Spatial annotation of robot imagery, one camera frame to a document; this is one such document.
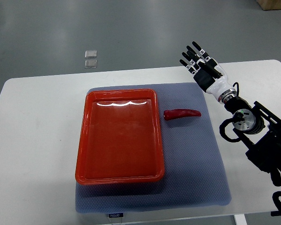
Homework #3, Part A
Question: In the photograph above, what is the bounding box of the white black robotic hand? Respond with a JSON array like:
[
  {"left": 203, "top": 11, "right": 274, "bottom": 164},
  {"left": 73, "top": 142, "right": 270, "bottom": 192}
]
[{"left": 179, "top": 41, "right": 237, "bottom": 104}]

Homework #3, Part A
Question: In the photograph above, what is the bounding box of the red pepper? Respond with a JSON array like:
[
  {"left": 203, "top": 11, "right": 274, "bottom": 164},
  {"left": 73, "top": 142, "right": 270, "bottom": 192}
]
[{"left": 163, "top": 109, "right": 201, "bottom": 121}]

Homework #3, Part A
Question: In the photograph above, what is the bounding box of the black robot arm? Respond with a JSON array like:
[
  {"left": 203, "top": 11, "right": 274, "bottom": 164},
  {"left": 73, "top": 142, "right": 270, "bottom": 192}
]
[{"left": 219, "top": 82, "right": 281, "bottom": 187}]

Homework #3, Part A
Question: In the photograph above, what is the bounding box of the red plastic tray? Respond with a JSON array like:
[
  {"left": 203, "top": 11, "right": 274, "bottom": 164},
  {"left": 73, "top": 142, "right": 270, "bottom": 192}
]
[{"left": 75, "top": 89, "right": 165, "bottom": 186}]

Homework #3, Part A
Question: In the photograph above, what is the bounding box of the cardboard box corner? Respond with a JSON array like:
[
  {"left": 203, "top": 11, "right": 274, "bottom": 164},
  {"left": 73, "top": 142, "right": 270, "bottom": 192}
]
[{"left": 256, "top": 0, "right": 281, "bottom": 11}]

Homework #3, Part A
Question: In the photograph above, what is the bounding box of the blue grey mesh mat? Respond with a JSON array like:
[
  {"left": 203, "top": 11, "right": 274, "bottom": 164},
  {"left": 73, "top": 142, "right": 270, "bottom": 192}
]
[{"left": 75, "top": 82, "right": 231, "bottom": 214}]

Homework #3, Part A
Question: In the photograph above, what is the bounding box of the upper floor metal plate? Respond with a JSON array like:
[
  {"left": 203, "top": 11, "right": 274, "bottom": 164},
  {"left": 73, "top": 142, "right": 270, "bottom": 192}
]
[{"left": 85, "top": 50, "right": 97, "bottom": 59}]

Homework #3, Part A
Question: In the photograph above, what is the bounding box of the white table leg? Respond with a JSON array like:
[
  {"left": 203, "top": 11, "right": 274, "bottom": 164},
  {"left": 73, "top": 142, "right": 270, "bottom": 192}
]
[{"left": 234, "top": 214, "right": 248, "bottom": 225}]

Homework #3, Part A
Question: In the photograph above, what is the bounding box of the black object at edge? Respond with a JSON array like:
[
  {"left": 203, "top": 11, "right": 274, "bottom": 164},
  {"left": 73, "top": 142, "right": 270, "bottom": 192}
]
[{"left": 270, "top": 191, "right": 281, "bottom": 217}]

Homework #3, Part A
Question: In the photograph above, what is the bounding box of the black mat brand label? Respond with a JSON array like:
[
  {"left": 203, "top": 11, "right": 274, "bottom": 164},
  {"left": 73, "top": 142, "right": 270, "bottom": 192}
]
[{"left": 109, "top": 213, "right": 124, "bottom": 218}]

